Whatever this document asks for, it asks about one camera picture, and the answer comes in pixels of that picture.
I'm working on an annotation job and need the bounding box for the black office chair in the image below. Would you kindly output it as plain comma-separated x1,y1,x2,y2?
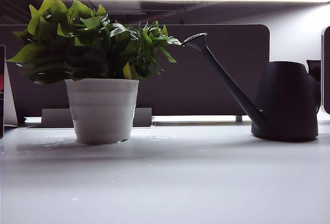
306,59,322,82

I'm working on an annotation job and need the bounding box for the dark grey watering can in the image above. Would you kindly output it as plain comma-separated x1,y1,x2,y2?
182,32,322,142

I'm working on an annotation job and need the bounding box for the grey metal divider bracket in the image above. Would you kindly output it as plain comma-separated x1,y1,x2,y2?
41,107,153,128

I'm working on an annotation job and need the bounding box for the green leafy potted plant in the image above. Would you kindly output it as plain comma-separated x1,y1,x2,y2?
7,0,183,85

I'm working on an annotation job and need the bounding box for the white folded card stand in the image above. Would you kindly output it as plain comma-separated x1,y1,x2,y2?
4,61,19,126

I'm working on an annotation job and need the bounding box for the white ribbed plant pot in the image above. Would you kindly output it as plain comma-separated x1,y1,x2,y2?
64,78,140,145

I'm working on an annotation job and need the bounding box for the wide grey desk divider panel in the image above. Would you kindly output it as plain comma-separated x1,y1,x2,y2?
0,24,271,116

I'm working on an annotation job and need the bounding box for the dark framed screen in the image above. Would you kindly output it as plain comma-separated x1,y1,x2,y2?
0,45,6,139

